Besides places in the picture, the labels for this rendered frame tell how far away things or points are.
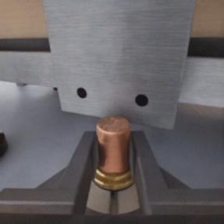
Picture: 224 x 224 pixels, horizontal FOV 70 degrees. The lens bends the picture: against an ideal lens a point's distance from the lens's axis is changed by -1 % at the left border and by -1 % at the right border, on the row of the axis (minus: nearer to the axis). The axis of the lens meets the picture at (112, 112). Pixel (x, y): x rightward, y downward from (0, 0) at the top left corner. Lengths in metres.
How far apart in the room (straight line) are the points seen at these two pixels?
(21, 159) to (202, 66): 0.30
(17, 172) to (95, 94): 0.20
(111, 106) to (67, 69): 0.06
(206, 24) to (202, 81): 0.07
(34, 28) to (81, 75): 0.18
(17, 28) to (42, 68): 0.11
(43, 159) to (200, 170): 0.26
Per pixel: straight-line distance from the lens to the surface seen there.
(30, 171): 0.30
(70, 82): 0.17
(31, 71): 0.28
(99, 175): 0.16
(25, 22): 0.33
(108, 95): 0.15
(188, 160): 0.31
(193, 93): 0.20
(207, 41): 0.23
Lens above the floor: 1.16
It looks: 27 degrees up
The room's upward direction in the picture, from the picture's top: 179 degrees clockwise
